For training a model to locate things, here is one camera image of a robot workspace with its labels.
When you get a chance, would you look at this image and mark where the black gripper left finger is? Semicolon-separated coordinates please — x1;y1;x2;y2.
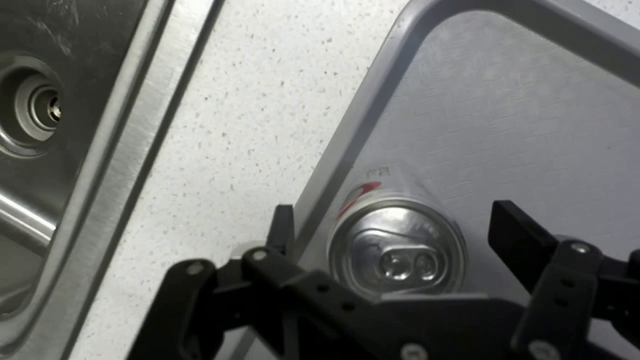
128;202;376;360

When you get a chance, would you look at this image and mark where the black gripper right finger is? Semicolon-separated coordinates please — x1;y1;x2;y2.
489;199;640;360

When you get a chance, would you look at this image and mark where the silver coke can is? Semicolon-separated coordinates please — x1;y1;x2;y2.
327;178;469;301

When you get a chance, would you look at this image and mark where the grey metal tray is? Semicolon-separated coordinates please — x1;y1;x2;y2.
228;0;640;360

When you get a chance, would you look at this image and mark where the stainless steel double sink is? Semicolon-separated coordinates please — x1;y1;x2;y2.
0;0;226;360

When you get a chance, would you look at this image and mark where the sink drain strainer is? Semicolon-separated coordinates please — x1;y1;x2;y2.
0;56;68;159

